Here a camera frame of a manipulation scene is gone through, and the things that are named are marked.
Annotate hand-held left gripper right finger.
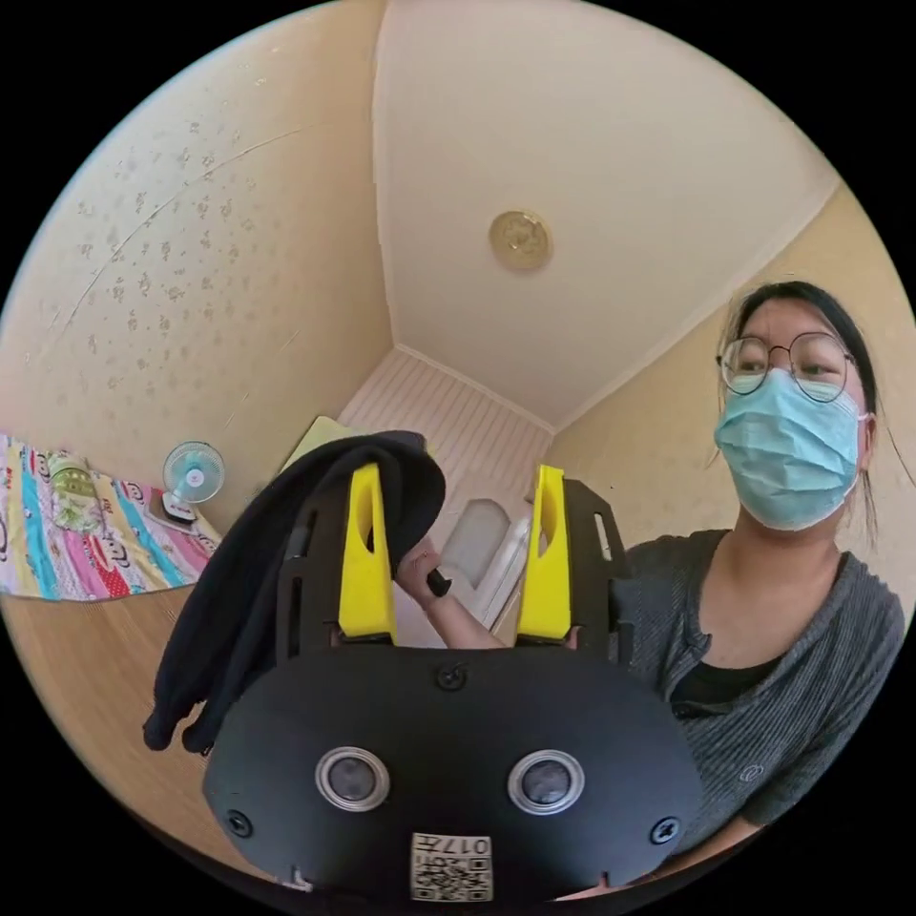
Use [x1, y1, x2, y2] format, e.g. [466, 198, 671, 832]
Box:
[515, 465, 575, 639]

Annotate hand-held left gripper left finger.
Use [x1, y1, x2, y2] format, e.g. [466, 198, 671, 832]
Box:
[337, 462, 399, 639]

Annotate black pants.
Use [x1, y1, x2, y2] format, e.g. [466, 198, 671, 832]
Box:
[142, 428, 448, 757]

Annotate person's right forearm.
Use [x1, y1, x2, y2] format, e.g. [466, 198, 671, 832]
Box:
[423, 594, 518, 651]

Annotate person's right hand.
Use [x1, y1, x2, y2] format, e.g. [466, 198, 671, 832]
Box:
[395, 545, 450, 611]

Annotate white framed window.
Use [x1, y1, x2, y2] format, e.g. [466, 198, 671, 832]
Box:
[439, 496, 534, 633]

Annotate small white table fan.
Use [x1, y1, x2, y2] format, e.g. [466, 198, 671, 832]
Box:
[161, 440, 226, 530]

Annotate person's body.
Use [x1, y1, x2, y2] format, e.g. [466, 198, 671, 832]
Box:
[614, 280, 910, 857]

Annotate round golden ceiling lamp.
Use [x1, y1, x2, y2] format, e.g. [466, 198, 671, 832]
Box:
[489, 209, 553, 273]

